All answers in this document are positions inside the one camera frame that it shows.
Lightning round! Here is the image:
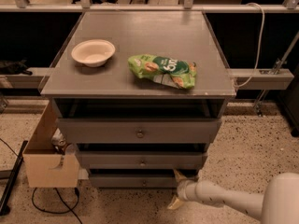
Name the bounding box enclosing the metal frame rail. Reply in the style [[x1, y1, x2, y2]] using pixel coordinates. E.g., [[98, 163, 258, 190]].
[[228, 68, 294, 91]]

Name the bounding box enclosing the can inside wooden box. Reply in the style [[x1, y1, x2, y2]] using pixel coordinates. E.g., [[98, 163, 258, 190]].
[[51, 129, 67, 154]]

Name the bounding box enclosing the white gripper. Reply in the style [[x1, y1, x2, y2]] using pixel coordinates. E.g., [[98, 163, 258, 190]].
[[167, 169, 201, 210]]

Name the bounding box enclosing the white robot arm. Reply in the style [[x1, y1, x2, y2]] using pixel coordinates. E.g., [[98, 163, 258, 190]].
[[168, 170, 299, 224]]

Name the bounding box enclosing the grey drawer cabinet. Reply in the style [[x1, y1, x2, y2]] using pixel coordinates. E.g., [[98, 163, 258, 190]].
[[42, 11, 235, 177]]

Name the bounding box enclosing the black object on rail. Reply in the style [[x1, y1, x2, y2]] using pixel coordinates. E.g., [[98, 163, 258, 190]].
[[0, 60, 33, 76]]

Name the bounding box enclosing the light wooden box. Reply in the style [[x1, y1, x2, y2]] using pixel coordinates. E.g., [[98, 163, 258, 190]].
[[22, 104, 79, 188]]

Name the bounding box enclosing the grey middle drawer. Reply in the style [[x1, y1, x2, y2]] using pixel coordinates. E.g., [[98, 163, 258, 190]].
[[76, 151, 207, 170]]

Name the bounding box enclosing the black floor cable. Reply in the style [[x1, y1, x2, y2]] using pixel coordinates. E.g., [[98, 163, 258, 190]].
[[31, 187, 84, 224]]

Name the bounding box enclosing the white paper bowl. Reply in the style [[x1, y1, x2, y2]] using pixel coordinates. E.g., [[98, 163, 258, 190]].
[[71, 39, 116, 67]]

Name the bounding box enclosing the grey bottom drawer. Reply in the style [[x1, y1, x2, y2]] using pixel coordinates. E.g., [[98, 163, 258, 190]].
[[89, 174, 177, 189]]

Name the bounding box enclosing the white hanging cable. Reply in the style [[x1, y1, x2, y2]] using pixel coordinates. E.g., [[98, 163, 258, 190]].
[[234, 2, 265, 90]]

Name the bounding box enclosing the grey drawer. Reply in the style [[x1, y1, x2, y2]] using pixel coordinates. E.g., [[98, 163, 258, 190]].
[[57, 119, 221, 144], [89, 174, 177, 189], [76, 151, 207, 170]]

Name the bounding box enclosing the grey top drawer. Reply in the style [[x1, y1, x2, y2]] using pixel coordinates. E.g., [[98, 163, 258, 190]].
[[57, 119, 221, 144]]

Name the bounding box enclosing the black metal bar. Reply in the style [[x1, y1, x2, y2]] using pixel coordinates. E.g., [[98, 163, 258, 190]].
[[0, 140, 28, 217]]

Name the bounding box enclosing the green chip bag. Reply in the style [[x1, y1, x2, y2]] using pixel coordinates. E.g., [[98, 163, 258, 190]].
[[128, 54, 197, 90]]

